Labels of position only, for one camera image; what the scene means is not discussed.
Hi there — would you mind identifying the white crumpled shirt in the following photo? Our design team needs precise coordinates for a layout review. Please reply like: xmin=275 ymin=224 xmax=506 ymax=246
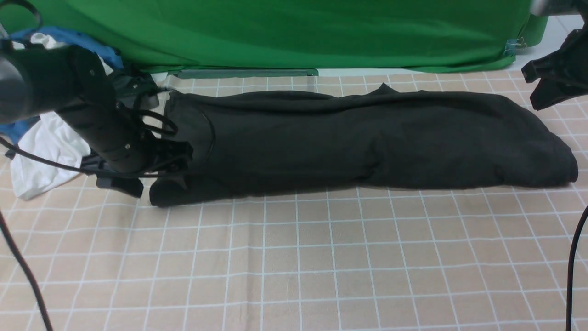
xmin=1 ymin=41 xmax=107 ymax=200

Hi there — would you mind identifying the dark teal crumpled shirt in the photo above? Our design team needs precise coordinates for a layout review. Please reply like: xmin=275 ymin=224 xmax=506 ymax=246
xmin=107 ymin=64 xmax=159 ymax=110

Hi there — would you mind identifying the dark gray long-sleeved shirt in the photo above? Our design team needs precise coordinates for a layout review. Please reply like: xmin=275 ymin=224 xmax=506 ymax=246
xmin=149 ymin=84 xmax=579 ymax=207

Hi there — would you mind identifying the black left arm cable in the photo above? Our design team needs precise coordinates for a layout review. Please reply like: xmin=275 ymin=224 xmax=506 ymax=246
xmin=0 ymin=0 xmax=216 ymax=331

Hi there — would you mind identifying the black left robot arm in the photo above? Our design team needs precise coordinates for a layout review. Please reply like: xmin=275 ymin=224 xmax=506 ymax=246
xmin=1 ymin=40 xmax=193 ymax=198

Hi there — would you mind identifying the beige checkered tablecloth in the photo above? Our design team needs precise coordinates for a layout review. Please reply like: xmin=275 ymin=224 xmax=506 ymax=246
xmin=1 ymin=98 xmax=588 ymax=331

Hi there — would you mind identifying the blue crumpled garment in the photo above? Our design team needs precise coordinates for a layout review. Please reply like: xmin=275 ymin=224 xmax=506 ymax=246
xmin=0 ymin=26 xmax=124 ymax=144

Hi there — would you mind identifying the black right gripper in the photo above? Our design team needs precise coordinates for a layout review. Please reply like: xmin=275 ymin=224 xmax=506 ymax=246
xmin=521 ymin=24 xmax=588 ymax=111

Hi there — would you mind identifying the metal binder clip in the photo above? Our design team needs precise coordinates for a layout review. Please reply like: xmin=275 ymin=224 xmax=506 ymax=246
xmin=503 ymin=37 xmax=527 ymax=56

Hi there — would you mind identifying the green backdrop cloth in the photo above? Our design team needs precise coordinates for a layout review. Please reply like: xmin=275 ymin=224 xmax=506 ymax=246
xmin=32 ymin=0 xmax=547 ymax=73

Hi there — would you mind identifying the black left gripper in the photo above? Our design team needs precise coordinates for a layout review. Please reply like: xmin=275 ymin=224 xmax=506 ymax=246
xmin=82 ymin=138 xmax=193 ymax=199

